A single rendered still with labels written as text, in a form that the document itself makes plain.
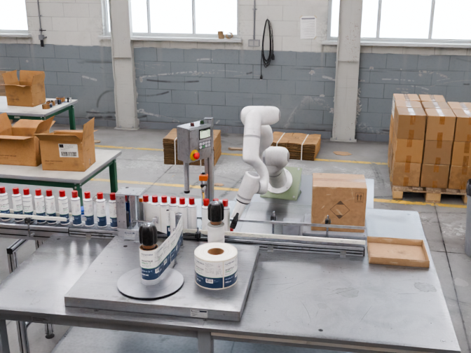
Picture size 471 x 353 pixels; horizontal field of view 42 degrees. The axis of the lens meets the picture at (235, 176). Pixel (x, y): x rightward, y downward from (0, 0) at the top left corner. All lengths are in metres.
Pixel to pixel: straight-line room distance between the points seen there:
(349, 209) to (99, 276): 1.42
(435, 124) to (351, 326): 3.94
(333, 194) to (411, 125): 3.01
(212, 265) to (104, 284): 0.53
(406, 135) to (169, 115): 3.98
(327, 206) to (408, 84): 5.25
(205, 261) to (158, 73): 6.47
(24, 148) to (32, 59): 4.86
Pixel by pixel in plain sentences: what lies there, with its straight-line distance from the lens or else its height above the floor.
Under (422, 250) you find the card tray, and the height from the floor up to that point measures 0.83.
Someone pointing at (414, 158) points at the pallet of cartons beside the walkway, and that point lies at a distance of 6.48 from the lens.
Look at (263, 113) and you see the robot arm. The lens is 3.38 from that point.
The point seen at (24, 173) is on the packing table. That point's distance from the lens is 4.99.
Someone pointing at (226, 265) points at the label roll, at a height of 1.00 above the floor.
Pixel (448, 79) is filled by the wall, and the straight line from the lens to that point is 8.63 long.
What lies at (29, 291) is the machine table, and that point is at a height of 0.83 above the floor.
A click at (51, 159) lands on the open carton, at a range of 4.97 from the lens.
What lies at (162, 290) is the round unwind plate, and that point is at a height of 0.89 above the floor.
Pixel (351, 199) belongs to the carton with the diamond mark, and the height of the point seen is 1.05.
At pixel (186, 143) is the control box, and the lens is 3.28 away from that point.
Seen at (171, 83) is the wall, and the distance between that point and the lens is 9.05.
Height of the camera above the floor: 2.27
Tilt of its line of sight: 19 degrees down
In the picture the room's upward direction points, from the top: straight up
